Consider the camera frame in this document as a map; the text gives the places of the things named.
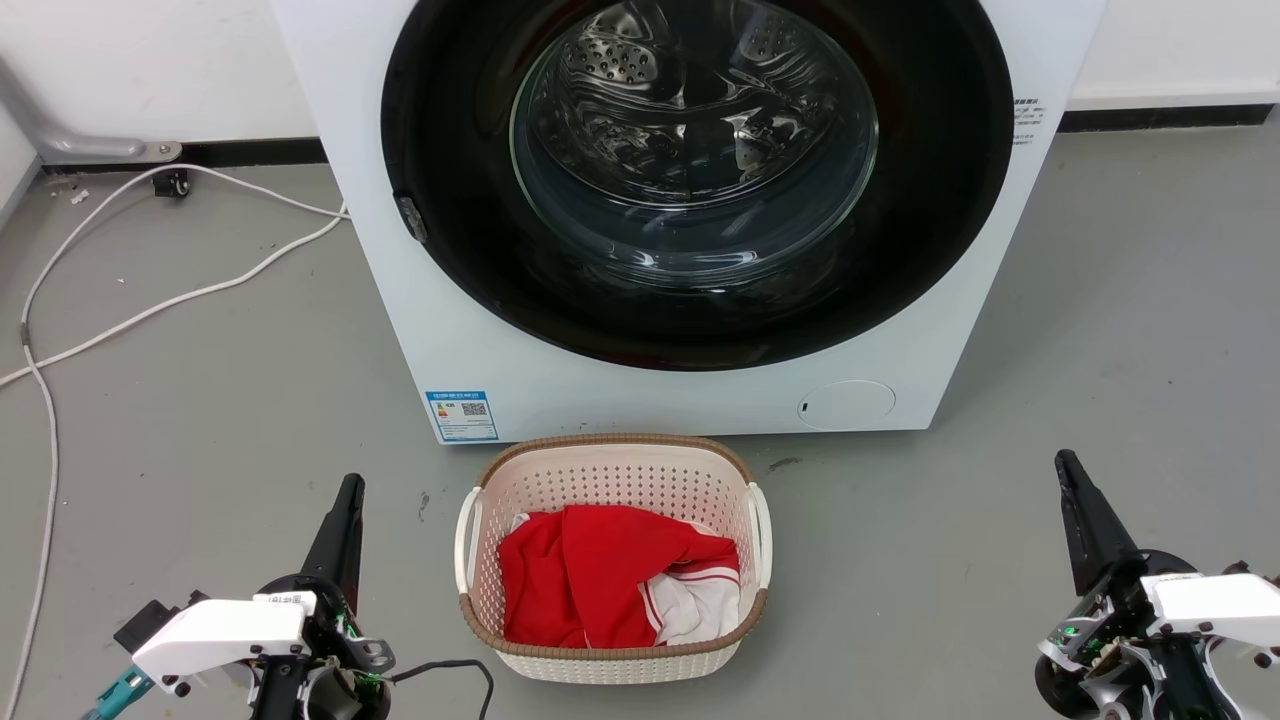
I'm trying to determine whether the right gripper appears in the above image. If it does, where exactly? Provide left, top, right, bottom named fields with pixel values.
left=1034, top=449, right=1280, bottom=720

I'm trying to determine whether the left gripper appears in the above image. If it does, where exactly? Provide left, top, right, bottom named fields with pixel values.
left=113, top=473, right=397, bottom=720

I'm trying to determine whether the cream perforated laundry basket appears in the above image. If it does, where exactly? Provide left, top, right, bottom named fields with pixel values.
left=454, top=433, right=774, bottom=685

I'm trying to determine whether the blue energy label sticker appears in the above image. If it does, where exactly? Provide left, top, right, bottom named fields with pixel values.
left=425, top=390, right=500, bottom=444

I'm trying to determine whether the round white filter cover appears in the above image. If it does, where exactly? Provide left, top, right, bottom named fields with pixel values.
left=796, top=379, right=897, bottom=432

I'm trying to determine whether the white front-load washing machine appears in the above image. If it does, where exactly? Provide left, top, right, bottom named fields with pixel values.
left=270, top=0, right=1108, bottom=445

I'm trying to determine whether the round black glass washer door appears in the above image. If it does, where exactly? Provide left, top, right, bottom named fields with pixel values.
left=380, top=0, right=1016, bottom=372

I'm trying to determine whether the white garment with red stripes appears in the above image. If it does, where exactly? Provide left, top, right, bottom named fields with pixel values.
left=640, top=517, right=743, bottom=647

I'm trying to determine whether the grey drain pipe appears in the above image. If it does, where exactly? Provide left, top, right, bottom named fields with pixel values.
left=0, top=55, right=184, bottom=164

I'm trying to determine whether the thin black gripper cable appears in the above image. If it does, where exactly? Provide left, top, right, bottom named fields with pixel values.
left=388, top=659, right=497, bottom=713

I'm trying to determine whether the teal cable connector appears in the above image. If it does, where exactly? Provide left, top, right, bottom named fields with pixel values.
left=80, top=667, right=157, bottom=720

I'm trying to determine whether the long white power cable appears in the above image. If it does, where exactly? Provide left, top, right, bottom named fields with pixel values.
left=0, top=163, right=351, bottom=720

